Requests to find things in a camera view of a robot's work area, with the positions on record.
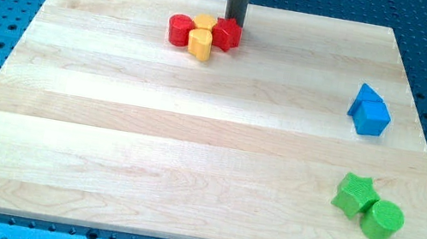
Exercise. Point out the green star block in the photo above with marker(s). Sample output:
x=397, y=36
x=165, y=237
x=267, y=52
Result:
x=355, y=195

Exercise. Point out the blue cube block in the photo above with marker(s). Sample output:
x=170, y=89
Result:
x=371, y=118

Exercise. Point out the green cylinder block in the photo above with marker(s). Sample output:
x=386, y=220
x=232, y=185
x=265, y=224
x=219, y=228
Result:
x=382, y=220

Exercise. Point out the blue triangle block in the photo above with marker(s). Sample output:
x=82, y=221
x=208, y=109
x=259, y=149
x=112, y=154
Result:
x=366, y=93

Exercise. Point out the red star block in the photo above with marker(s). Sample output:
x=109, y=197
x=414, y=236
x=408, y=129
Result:
x=226, y=34

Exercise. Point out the red cylinder block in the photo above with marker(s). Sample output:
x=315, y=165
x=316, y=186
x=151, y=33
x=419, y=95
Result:
x=179, y=28

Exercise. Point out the light wooden board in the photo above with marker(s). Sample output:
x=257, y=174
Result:
x=105, y=124

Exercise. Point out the yellow heart block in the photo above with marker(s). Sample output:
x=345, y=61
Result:
x=200, y=44

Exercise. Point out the yellow hexagon block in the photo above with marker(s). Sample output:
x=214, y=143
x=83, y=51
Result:
x=205, y=22

